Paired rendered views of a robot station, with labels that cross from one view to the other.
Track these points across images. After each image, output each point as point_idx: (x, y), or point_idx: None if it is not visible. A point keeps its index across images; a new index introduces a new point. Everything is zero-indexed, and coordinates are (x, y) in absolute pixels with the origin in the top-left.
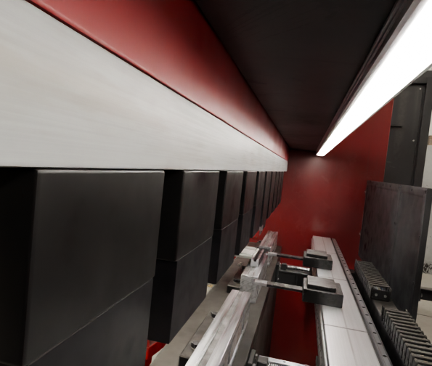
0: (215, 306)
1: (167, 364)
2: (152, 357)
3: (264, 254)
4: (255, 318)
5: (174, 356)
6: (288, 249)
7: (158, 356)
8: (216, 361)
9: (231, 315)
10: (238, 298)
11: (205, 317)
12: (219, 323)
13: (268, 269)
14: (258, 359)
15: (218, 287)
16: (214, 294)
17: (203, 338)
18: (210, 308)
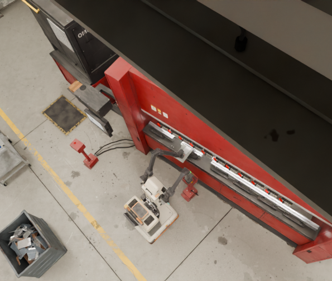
0: (203, 165)
1: (225, 180)
2: (131, 174)
3: (183, 142)
4: (210, 159)
5: (223, 179)
6: (151, 119)
7: (222, 181)
8: (237, 175)
9: (222, 168)
10: (215, 163)
11: (213, 170)
12: (226, 171)
13: (178, 140)
14: (225, 166)
15: (192, 160)
16: (196, 163)
17: (231, 175)
18: (205, 166)
